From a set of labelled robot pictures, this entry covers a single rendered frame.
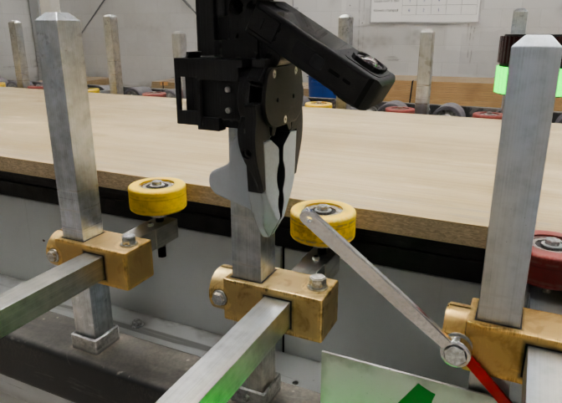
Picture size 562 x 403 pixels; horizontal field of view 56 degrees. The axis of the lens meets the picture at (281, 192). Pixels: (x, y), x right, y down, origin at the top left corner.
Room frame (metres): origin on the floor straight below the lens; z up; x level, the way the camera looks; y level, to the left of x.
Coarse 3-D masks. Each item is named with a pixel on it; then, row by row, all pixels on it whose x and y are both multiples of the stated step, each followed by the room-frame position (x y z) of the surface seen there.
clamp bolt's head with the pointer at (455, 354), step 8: (464, 336) 0.40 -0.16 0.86; (472, 344) 0.40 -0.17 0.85; (448, 352) 0.39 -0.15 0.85; (456, 352) 0.39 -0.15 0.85; (464, 352) 0.39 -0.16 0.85; (448, 360) 0.39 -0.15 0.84; (456, 360) 0.39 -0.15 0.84; (464, 360) 0.39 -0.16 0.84; (472, 360) 0.40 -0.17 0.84; (472, 368) 0.40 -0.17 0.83; (480, 368) 0.39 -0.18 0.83; (480, 376) 0.39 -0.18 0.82; (488, 376) 0.39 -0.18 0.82; (488, 384) 0.39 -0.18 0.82; (496, 384) 0.39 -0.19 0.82; (496, 392) 0.39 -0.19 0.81; (496, 400) 0.39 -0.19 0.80; (504, 400) 0.39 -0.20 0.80
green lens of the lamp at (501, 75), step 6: (498, 66) 0.46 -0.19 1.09; (498, 72) 0.46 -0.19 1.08; (504, 72) 0.45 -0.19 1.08; (498, 78) 0.46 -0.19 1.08; (504, 78) 0.45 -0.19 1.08; (498, 84) 0.46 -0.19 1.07; (504, 84) 0.45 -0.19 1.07; (558, 84) 0.43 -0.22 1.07; (498, 90) 0.46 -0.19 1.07; (504, 90) 0.45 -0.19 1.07; (558, 90) 0.43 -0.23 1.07
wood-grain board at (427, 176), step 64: (0, 128) 1.18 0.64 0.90; (128, 128) 1.18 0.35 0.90; (192, 128) 1.18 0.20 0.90; (320, 128) 1.18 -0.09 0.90; (384, 128) 1.18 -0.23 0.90; (448, 128) 1.18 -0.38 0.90; (192, 192) 0.73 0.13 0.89; (320, 192) 0.69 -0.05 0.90; (384, 192) 0.69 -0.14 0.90; (448, 192) 0.69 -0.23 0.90
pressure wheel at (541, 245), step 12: (540, 240) 0.51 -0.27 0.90; (552, 240) 0.49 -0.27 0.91; (540, 252) 0.47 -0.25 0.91; (552, 252) 0.47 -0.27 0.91; (540, 264) 0.46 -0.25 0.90; (552, 264) 0.46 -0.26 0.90; (528, 276) 0.47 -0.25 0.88; (540, 276) 0.46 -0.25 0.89; (552, 276) 0.46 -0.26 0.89; (552, 288) 0.46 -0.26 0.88
